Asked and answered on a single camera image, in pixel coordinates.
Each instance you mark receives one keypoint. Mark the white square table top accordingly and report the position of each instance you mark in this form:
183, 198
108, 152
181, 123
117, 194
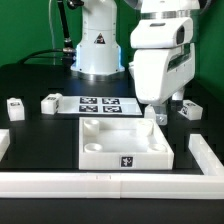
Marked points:
122, 144

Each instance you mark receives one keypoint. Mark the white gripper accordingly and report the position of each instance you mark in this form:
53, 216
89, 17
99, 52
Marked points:
163, 62

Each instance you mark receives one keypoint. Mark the white front fence bar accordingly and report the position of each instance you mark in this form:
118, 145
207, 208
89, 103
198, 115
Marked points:
99, 185

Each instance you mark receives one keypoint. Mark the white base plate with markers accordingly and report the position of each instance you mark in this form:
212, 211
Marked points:
99, 105

